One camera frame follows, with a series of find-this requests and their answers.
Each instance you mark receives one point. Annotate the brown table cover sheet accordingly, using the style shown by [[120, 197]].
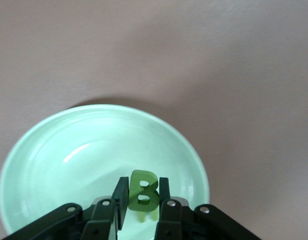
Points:
[[218, 50]]

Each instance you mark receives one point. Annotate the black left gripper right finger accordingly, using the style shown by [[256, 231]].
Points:
[[173, 220]]

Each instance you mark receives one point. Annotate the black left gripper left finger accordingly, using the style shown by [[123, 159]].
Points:
[[101, 217]]

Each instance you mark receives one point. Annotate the green plate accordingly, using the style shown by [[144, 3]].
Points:
[[69, 162]]

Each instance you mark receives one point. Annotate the green foam letter B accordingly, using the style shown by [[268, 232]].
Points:
[[133, 202]]

